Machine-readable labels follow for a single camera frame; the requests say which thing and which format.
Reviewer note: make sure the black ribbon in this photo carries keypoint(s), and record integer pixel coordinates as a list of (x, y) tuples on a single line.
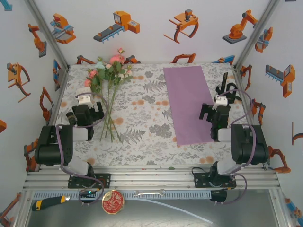
[(225, 80)]

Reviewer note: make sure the thin white plastic tube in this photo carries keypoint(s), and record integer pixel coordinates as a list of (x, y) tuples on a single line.
[(201, 218)]

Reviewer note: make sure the red gold round tin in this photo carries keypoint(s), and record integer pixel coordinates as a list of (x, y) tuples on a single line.
[(113, 202)]

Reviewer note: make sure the fake flower bouquet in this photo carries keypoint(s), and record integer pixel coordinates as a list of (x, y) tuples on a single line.
[(111, 71)]

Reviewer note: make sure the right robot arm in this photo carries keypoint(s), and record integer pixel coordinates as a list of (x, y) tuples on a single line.
[(248, 146)]

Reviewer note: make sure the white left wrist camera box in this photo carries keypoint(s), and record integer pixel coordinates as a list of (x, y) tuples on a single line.
[(86, 99)]

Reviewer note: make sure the floral printed tablecloth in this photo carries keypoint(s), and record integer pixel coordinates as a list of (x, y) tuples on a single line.
[(142, 113)]

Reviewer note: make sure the small dark bottle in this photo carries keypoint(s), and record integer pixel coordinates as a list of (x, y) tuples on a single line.
[(71, 117)]

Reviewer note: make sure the yellow black utility knife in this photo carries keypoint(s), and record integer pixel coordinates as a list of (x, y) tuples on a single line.
[(47, 203)]

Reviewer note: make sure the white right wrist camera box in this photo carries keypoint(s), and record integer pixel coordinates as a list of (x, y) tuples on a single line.
[(221, 101)]

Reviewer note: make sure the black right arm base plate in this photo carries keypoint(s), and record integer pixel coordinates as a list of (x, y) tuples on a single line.
[(201, 179)]

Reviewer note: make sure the aluminium frame post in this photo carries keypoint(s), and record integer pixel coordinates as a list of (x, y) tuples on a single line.
[(48, 35), (255, 35)]

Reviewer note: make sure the purple wrapping paper sheet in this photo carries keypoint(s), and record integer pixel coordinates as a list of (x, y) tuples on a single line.
[(187, 94)]

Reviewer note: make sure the aluminium table frame rails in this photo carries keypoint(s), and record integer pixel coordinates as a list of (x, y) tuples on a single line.
[(151, 179)]

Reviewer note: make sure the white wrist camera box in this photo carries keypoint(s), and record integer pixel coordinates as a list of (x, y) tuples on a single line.
[(221, 101), (86, 99)]

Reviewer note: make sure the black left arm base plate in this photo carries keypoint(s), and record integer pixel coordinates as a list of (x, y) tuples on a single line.
[(104, 180)]

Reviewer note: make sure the silver wrench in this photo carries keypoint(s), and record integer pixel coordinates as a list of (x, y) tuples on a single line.
[(149, 194)]

